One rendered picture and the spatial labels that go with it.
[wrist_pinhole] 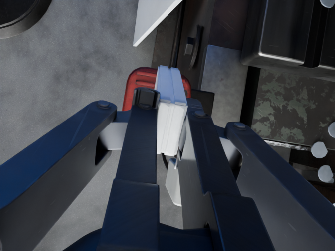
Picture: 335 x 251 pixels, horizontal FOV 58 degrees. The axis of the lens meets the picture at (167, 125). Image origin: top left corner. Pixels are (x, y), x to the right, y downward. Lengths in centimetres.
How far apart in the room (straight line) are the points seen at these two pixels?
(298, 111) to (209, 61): 14
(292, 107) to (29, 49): 88
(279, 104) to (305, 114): 4
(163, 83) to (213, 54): 25
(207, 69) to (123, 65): 67
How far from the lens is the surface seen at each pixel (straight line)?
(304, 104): 45
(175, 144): 15
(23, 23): 111
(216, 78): 41
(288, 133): 44
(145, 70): 27
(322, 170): 46
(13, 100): 111
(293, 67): 41
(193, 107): 17
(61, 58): 108
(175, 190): 43
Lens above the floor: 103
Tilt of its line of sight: 84 degrees down
